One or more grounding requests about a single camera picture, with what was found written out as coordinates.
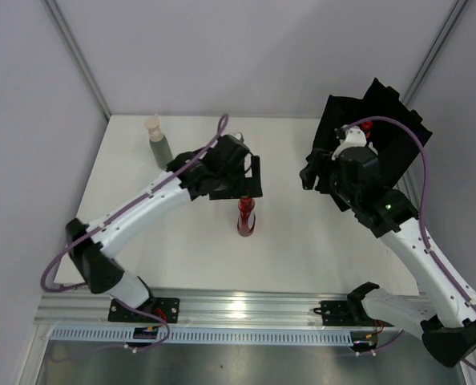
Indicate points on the small red bottle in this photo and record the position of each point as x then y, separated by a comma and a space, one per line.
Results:
247, 218

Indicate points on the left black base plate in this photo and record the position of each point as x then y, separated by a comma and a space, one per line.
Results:
167, 309

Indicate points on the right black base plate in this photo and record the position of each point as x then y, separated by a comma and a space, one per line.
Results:
341, 313

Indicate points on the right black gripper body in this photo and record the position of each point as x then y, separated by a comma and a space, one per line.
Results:
330, 171

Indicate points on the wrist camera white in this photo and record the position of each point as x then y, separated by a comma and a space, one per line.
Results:
238, 136
354, 137

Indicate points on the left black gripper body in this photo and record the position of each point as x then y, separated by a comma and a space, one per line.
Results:
231, 184

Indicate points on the grey bottle beige pump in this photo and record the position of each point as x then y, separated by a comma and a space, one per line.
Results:
158, 142

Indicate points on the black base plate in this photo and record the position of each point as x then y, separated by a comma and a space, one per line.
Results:
167, 309
341, 313

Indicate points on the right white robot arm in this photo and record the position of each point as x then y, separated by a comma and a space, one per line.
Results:
447, 326

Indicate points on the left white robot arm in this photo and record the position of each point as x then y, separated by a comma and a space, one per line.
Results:
96, 245

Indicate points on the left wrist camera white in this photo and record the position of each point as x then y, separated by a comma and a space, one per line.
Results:
238, 136

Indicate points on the aluminium mounting rail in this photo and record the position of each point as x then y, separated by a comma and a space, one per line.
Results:
198, 308

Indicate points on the black canvas bag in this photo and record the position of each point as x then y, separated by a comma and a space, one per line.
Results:
396, 138

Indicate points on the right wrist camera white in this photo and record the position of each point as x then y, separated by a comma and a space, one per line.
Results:
354, 137

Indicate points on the slotted cable duct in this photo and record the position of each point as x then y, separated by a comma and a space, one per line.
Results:
337, 338

